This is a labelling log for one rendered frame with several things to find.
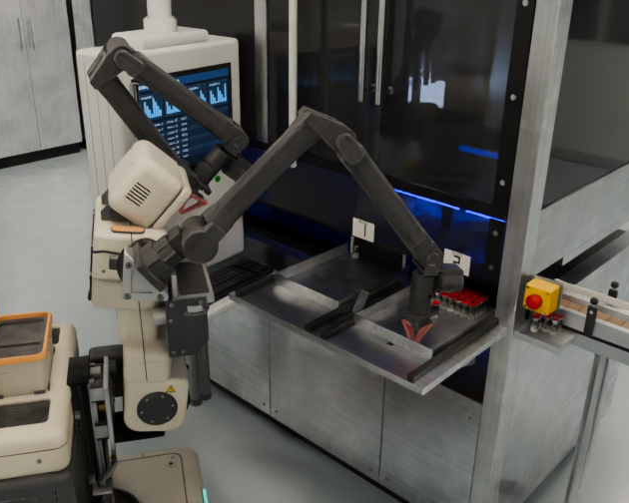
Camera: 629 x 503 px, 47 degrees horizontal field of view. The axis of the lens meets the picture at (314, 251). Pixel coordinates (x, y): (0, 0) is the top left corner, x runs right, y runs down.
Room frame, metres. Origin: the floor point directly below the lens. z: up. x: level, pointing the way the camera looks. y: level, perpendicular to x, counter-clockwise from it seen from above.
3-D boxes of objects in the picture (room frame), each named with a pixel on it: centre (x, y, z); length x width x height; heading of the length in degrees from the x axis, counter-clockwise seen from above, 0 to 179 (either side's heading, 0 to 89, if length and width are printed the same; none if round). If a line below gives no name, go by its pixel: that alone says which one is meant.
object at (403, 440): (2.77, -0.12, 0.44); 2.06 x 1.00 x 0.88; 47
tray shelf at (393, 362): (1.84, -0.17, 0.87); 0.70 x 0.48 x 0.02; 47
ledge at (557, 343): (1.71, -0.64, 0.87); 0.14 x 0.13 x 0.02; 137
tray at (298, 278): (2.00, -0.09, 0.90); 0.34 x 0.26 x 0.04; 137
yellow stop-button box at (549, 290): (1.69, -0.60, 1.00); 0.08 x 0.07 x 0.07; 137
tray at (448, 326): (1.75, -0.32, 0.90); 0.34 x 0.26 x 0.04; 136
